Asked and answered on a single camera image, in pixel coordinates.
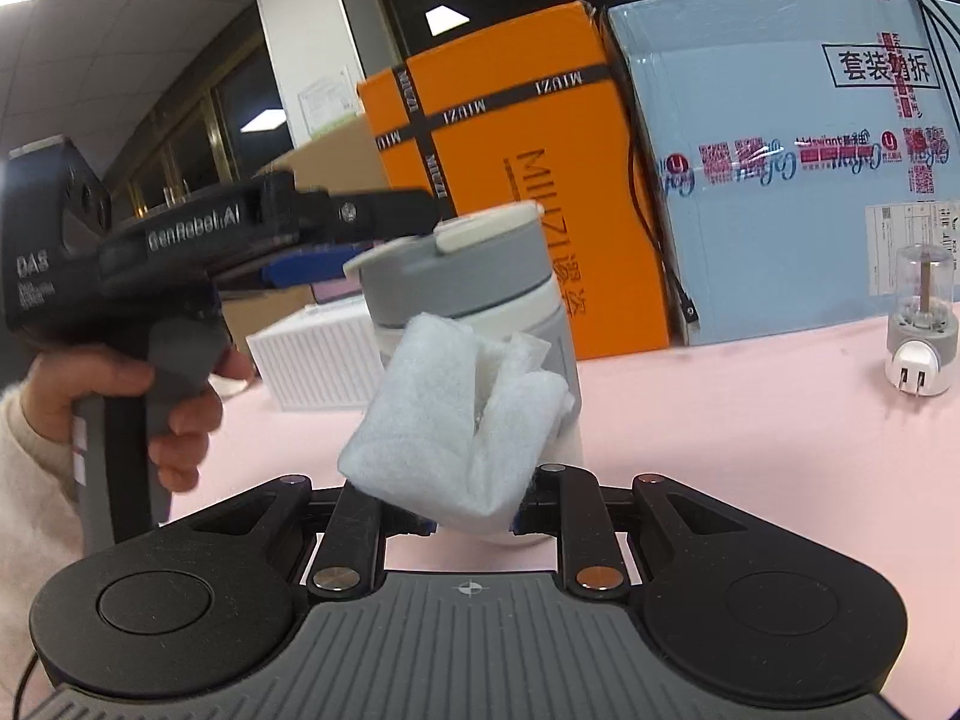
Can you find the person's left hand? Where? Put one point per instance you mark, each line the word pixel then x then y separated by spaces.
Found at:
pixel 180 439

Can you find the white paper wall notice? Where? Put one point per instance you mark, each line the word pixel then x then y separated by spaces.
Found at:
pixel 324 106

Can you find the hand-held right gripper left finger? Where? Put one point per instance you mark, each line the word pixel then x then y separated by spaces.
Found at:
pixel 358 529

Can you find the person's left forearm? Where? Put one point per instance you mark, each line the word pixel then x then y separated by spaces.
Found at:
pixel 34 510

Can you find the wooden-framed window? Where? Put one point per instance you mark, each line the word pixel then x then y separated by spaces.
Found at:
pixel 187 142

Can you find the brown cardboard box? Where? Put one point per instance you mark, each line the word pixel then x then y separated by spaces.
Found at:
pixel 337 157

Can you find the white and grey lidded cup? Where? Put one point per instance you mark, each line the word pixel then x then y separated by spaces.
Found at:
pixel 480 270

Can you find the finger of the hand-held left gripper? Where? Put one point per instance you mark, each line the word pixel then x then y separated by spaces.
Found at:
pixel 375 211
pixel 307 270

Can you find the white cleaning cloth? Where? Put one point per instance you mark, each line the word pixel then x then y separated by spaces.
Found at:
pixel 442 420

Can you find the light blue cardboard box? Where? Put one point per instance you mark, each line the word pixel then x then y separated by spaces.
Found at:
pixel 780 195

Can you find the orange cardboard box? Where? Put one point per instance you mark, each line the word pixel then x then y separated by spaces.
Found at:
pixel 525 187

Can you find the glass plug-in night light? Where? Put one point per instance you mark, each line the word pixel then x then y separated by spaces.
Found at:
pixel 924 337

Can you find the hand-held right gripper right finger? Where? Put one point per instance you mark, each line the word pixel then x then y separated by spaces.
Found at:
pixel 571 521

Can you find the white ribbed box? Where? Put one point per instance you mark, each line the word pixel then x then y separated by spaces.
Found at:
pixel 315 360

